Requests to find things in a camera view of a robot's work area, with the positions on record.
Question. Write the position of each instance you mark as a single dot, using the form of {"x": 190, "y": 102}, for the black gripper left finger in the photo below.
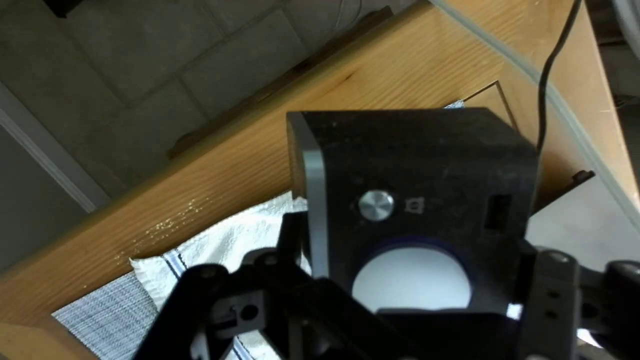
{"x": 267, "y": 306}

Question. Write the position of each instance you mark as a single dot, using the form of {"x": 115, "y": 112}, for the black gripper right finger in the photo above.
{"x": 566, "y": 312}

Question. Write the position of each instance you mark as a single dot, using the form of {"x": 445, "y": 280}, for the white striped towel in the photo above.
{"x": 200, "y": 247}

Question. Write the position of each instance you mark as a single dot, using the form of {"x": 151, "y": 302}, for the wooden side table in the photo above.
{"x": 227, "y": 161}

